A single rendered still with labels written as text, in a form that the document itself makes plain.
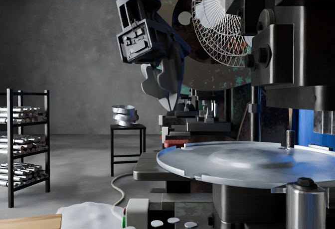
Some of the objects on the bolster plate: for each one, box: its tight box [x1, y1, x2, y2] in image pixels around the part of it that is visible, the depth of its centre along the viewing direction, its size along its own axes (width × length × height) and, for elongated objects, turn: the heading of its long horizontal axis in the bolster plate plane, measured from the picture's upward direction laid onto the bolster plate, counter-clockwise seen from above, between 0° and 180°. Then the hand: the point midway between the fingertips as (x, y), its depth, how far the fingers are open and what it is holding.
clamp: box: [284, 130, 296, 150], centre depth 61 cm, size 6×17×10 cm
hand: (172, 103), depth 53 cm, fingers closed
